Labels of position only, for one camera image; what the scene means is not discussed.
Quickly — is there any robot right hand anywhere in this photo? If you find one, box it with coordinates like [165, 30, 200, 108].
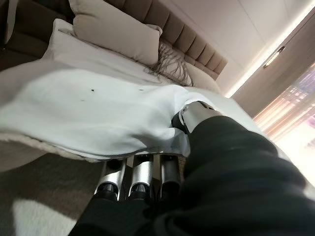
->
[71, 99, 315, 236]

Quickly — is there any white duvet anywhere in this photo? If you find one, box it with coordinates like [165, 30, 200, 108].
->
[0, 65, 293, 165]

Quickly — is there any white bed sheet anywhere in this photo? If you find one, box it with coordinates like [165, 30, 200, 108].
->
[40, 18, 173, 85]

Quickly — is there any beige window curtain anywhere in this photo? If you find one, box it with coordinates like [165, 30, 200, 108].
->
[252, 70, 315, 149]

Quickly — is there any metal light fixture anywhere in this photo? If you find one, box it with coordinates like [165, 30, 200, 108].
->
[261, 45, 286, 70]

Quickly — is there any grey knitted fringed cushion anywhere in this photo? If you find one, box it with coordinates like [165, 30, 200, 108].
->
[143, 40, 195, 87]

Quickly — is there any brown tufted headboard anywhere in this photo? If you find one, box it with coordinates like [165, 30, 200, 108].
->
[103, 0, 229, 81]

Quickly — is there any large beige pillow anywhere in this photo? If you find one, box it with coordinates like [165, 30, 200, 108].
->
[68, 0, 163, 66]

